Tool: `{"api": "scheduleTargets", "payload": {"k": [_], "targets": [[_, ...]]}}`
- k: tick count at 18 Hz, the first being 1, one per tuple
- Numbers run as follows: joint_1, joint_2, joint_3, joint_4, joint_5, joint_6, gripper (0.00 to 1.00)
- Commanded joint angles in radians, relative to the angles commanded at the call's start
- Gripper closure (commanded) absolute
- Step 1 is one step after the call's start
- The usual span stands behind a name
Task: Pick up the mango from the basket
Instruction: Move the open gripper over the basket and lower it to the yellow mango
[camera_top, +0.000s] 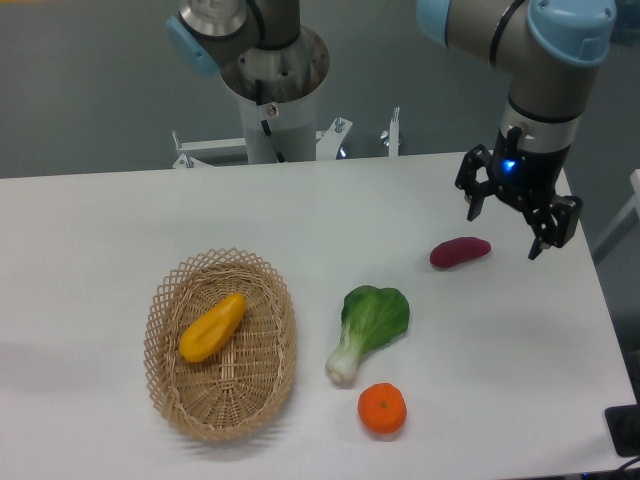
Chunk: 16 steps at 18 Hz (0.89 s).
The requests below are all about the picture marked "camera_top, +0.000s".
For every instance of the yellow mango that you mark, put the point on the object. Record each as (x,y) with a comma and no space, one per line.
(209,333)

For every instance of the purple sweet potato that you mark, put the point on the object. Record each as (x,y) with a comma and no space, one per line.
(457,251)

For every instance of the orange tangerine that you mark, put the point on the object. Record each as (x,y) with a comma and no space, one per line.
(382,409)

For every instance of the black device at edge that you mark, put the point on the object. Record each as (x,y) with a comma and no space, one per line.
(623,426)

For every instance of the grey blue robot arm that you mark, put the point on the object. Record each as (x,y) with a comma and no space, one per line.
(551,49)

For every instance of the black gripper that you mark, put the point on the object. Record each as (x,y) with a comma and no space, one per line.
(526,181)

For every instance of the white table leg right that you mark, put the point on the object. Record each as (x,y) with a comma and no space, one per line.
(621,224)

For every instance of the woven wicker basket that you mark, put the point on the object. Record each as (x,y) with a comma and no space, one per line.
(235,391)

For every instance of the green bok choy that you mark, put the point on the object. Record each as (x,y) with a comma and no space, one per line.
(371,318)

